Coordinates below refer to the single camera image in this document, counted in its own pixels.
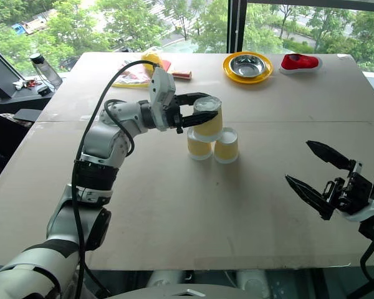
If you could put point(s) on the small red card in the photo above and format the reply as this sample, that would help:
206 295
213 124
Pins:
166 64

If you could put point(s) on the white rounded shape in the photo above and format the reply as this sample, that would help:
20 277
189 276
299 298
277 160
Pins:
252 281
165 278

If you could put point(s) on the red and white box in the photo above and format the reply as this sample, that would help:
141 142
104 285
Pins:
182 74

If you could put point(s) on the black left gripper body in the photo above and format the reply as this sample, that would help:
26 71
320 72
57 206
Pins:
174 109

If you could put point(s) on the yellow paper cup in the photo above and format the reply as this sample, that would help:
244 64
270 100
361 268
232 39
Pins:
227 149
199 149
210 127

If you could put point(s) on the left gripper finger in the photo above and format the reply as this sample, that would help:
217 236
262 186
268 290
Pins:
199 120
190 98

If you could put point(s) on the bunch of keys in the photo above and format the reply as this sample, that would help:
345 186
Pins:
26 83

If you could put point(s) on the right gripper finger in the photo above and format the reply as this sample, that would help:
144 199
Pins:
310 199
328 154

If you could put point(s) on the steel bowl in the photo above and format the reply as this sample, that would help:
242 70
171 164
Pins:
247 65

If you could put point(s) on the small black object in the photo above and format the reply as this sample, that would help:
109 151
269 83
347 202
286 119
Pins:
44 90

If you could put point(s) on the dark side desk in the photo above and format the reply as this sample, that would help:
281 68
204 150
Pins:
15 101

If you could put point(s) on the red and white plastic object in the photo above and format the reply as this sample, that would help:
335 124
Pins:
300 62

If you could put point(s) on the clear water bottle black cap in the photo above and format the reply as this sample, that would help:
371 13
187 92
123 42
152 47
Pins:
48 73

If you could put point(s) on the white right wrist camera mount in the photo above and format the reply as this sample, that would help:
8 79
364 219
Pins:
364 211

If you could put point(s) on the black window frame post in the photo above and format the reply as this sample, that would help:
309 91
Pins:
237 28

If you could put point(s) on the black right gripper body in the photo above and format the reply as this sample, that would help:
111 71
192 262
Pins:
355 190

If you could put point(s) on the yellow plate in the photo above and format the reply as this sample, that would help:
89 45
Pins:
230 76

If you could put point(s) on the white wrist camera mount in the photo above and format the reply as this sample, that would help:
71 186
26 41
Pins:
162 90
364 211

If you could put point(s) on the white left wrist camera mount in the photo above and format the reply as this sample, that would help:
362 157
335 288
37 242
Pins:
162 90

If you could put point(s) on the yellow round object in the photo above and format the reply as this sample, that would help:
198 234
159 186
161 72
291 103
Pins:
152 57

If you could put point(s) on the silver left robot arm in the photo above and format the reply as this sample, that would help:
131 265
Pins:
99 137

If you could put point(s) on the clear bag with red print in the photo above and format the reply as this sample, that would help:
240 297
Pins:
132 76

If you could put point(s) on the grey paper sheet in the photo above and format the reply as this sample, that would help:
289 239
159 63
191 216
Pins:
26 114

